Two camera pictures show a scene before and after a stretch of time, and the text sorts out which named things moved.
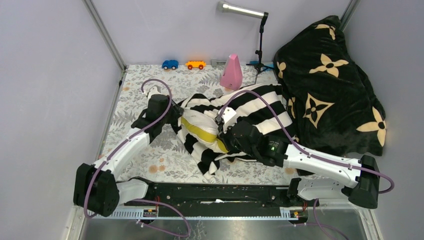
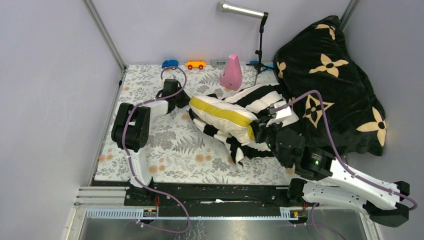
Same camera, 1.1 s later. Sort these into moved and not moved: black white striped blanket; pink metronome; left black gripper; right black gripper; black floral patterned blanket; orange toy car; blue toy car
Moved: left black gripper; right black gripper; black white striped blanket
Not moved: black floral patterned blanket; blue toy car; orange toy car; pink metronome
